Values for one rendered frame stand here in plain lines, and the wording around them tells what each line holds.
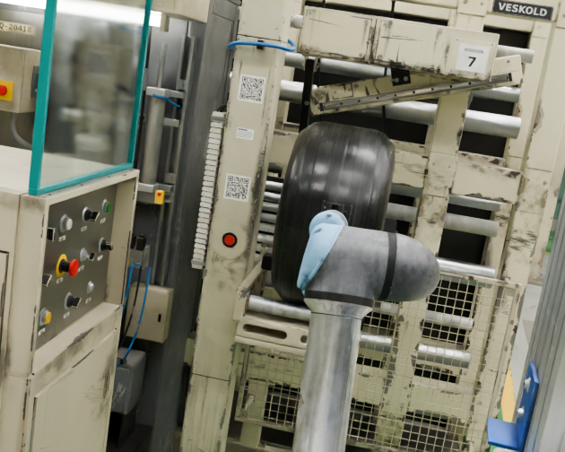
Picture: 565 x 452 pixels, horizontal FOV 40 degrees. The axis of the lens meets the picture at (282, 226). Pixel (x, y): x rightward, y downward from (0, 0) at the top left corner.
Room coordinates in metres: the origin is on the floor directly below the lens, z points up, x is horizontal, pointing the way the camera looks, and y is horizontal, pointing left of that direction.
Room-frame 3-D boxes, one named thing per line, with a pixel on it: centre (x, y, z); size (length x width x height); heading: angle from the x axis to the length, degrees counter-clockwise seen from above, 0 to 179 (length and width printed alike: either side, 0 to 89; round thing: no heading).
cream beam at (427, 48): (2.61, -0.28, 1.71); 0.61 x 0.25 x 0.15; 83
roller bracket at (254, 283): (2.35, 0.06, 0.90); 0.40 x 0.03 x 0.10; 173
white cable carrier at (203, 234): (2.32, 0.23, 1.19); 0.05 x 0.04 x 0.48; 173
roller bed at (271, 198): (2.73, 0.06, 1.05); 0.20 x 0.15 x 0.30; 83
